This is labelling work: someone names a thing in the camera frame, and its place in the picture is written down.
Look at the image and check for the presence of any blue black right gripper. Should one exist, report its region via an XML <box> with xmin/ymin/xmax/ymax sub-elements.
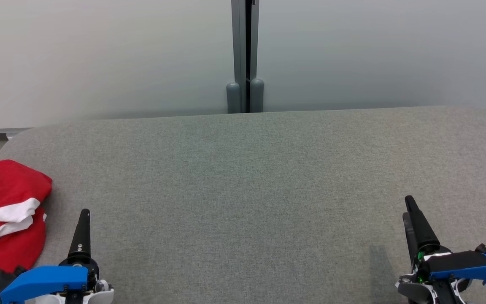
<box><xmin>402</xmin><ymin>195</ymin><xmax>486</xmax><ymax>296</ymax></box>

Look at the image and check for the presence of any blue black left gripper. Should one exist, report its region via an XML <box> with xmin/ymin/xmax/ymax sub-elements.
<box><xmin>0</xmin><ymin>209</ymin><xmax>100</xmax><ymax>304</ymax></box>

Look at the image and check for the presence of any grey cylindrical post foot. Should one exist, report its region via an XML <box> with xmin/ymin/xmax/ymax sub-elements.
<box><xmin>250</xmin><ymin>78</ymin><xmax>265</xmax><ymax>113</ymax></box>
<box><xmin>226</xmin><ymin>82</ymin><xmax>241</xmax><ymax>114</ymax></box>

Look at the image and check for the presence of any red shirt with white sleeves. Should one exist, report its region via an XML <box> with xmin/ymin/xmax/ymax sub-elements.
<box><xmin>0</xmin><ymin>159</ymin><xmax>53</xmax><ymax>298</ymax></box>

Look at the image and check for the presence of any grey metal partition post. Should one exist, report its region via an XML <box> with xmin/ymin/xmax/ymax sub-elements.
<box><xmin>231</xmin><ymin>0</ymin><xmax>260</xmax><ymax>114</ymax></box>

